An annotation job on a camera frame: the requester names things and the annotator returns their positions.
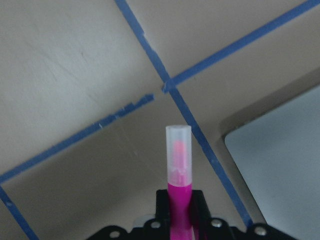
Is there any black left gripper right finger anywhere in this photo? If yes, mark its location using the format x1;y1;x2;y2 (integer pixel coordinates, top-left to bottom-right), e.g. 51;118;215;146
190;190;211;225

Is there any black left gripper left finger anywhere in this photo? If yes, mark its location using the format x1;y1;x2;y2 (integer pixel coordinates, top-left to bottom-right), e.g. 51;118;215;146
155;189;171;225

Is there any silver closed laptop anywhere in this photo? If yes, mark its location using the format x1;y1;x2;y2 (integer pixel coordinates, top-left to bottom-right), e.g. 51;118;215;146
223;84;320;231

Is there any pink highlighter pen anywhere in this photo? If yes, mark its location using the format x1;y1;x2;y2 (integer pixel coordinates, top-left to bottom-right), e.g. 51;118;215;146
165;125;193;240

